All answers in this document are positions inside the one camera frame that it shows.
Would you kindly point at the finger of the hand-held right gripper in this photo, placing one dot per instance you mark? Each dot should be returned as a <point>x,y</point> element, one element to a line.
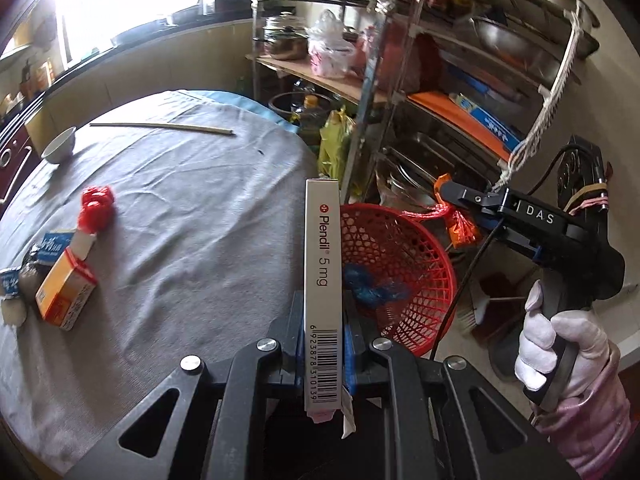
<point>515,241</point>
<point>465,194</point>

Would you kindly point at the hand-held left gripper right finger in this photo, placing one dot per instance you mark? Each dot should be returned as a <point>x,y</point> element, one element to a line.
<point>350,355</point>

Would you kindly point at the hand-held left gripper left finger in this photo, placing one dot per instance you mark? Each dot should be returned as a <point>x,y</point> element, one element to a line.
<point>301,350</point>

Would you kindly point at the orange red plastic bag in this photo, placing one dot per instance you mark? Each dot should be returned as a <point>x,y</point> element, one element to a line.
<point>460,230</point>

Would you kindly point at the white medicine box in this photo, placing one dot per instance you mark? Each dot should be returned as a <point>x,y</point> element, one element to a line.
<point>322,285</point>

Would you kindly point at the red plastic basket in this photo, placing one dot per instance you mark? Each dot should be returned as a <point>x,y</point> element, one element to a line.
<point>400,240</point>

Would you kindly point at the orange cardboard box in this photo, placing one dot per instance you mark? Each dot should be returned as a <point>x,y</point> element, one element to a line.
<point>65,290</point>

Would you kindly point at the blue white carton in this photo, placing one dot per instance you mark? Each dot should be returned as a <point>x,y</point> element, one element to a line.
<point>56,246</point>

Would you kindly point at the white round lump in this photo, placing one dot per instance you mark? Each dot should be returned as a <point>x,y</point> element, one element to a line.
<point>12,312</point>

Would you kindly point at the person's right forearm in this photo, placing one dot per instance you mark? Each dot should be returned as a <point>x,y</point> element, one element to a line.
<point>600,425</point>

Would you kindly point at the person's right hand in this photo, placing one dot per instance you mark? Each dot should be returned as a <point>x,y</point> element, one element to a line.
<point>535,350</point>

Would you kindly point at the steel tray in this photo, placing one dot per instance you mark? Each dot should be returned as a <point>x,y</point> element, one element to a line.
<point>430,160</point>

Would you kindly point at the red dustpan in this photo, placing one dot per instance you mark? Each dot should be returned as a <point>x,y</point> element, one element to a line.
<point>505,305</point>

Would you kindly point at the blue plastic bag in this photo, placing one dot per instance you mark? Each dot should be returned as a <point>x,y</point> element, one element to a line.
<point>375,285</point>

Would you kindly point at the orange cutting board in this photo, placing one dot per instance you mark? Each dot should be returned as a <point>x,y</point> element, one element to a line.
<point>450,120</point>

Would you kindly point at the long blue white box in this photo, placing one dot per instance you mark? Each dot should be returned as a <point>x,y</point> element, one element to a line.
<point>492,122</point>

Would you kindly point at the broom brush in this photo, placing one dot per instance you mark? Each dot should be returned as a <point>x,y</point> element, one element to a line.
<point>467,317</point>

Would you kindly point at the yellow plastic bag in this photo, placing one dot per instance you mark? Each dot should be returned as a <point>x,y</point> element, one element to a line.
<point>337,150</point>

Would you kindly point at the steel dish rack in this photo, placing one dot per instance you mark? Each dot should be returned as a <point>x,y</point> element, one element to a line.
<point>450,45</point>

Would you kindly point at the large steel basin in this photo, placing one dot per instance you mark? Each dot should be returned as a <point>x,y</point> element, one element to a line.
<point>510,45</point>

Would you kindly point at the cooking oil bottle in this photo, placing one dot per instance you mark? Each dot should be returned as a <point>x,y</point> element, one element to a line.
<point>312,117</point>

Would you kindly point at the metal shelf rack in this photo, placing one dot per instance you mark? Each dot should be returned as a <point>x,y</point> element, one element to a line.
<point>320,80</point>

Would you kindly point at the grey tablecloth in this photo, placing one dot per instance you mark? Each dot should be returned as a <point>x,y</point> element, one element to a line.
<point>175,210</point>

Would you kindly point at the white pink plastic bag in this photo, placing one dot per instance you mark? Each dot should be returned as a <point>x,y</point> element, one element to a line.
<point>330,50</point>

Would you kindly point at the black wok pan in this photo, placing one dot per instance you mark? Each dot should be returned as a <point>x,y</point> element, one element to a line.
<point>282,102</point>

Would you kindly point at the blue under cloth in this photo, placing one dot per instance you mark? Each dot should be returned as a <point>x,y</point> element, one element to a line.
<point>250,102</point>

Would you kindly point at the steel pot with lid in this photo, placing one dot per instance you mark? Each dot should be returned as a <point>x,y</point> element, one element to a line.
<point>282,35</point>

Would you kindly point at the wooden chopstick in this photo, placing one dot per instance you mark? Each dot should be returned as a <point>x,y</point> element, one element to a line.
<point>160,126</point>

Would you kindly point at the small blue white packet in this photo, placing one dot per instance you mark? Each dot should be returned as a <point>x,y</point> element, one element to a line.
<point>9,282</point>

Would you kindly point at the white bowl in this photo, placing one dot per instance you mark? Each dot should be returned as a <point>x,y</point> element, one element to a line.
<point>60,147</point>

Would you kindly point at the maroon cabinet appliance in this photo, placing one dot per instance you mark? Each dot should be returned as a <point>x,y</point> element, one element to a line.
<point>12,160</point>

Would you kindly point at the group of condiment bottles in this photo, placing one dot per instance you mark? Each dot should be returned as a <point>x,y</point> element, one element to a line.
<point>37,80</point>

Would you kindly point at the window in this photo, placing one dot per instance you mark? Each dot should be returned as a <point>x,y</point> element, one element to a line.
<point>125,5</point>

